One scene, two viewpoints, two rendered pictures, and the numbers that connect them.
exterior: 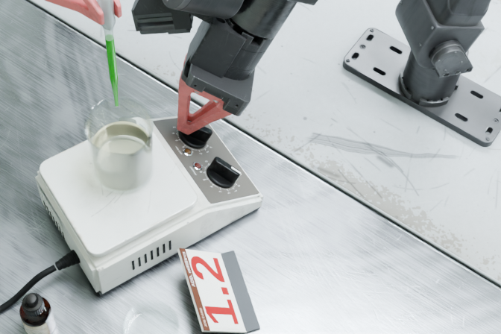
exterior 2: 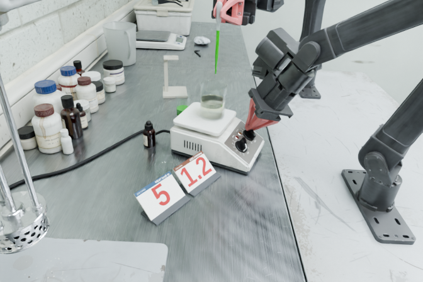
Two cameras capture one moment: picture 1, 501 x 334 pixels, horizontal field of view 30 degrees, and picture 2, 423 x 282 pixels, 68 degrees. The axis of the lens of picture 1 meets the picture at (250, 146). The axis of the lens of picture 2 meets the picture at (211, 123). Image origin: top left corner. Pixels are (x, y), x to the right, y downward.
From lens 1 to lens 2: 0.64 m
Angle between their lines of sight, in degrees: 50
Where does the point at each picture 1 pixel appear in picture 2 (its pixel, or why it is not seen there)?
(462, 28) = (388, 147)
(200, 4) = (263, 51)
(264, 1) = (289, 67)
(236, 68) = (269, 97)
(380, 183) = (303, 208)
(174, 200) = (211, 128)
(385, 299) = (248, 234)
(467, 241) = (315, 256)
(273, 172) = (267, 173)
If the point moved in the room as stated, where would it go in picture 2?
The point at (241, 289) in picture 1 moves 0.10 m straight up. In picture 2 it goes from (206, 183) to (208, 144)
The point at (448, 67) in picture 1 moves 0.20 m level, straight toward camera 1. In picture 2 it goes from (372, 169) to (267, 177)
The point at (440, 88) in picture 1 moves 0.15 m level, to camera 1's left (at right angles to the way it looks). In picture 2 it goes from (372, 194) to (316, 153)
